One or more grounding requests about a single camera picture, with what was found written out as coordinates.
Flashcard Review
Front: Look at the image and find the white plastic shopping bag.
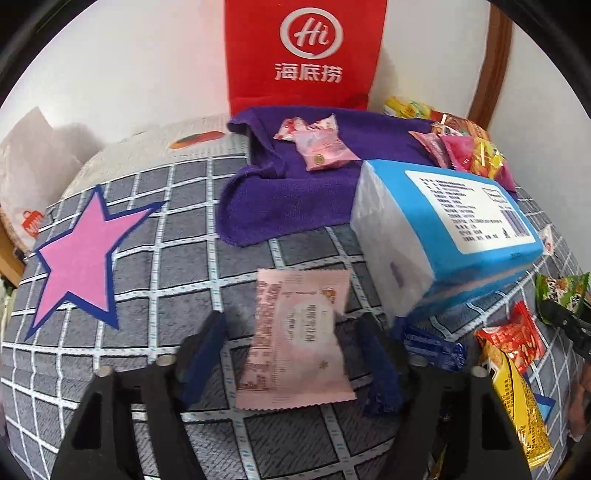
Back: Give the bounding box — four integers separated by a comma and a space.
0, 107, 105, 252

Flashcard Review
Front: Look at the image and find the wooden headboard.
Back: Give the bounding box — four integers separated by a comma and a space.
0, 226, 28, 287

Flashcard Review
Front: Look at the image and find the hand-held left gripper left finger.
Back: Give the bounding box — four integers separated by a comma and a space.
50, 311, 228, 480

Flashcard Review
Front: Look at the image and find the yellow red candy packet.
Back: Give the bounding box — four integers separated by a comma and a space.
471, 138, 506, 180

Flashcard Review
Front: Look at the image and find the purple towel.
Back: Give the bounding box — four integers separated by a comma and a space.
216, 105, 518, 247

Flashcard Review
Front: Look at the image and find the white red snack packet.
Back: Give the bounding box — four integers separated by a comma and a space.
274, 117, 315, 141

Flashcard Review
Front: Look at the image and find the pink panda snack packet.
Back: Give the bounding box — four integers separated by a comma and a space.
409, 130, 451, 169

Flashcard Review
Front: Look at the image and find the pink packet with gold circle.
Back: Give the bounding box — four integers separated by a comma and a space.
294, 130, 362, 172

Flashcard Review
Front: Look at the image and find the pink star patch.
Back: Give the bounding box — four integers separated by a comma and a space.
25, 186, 168, 342

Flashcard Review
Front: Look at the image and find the grey checkered blanket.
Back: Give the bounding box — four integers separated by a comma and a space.
0, 152, 591, 480

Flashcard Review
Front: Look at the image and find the blue tissue box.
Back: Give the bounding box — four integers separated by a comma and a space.
349, 159, 544, 326

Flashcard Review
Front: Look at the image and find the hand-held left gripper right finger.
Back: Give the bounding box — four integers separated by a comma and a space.
353, 318, 532, 480

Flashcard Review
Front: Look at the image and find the orange chips bag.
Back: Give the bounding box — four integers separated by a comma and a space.
429, 111, 491, 141

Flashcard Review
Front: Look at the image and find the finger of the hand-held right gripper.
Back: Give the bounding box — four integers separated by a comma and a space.
540, 300, 591, 356

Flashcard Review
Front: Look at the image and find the pink white candy packet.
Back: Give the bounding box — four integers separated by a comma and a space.
538, 225, 559, 256

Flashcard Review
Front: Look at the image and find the blue snack packet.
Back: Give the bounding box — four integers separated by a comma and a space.
399, 318, 468, 372

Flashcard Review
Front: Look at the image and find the magenta snack packet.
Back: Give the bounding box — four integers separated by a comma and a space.
438, 135, 476, 172

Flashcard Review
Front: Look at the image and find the red paper bag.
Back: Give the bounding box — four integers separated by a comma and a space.
224, 0, 387, 118

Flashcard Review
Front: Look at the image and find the yellow triangular snack packet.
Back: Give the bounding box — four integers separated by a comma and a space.
480, 344, 554, 470

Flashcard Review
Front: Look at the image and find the person's right hand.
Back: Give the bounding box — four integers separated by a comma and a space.
569, 369, 591, 439

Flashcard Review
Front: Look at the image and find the pale pink snack packet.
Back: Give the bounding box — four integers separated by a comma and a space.
235, 268, 358, 411

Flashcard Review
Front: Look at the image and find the blue star patch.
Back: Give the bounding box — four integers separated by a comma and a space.
536, 394, 557, 423

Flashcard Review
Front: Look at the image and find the brown door frame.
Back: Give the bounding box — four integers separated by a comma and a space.
466, 9, 513, 134

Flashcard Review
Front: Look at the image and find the fruit print pillow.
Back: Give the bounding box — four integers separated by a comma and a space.
69, 115, 252, 185

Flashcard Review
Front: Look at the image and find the yellow chips bag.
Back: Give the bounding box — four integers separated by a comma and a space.
382, 96, 435, 120

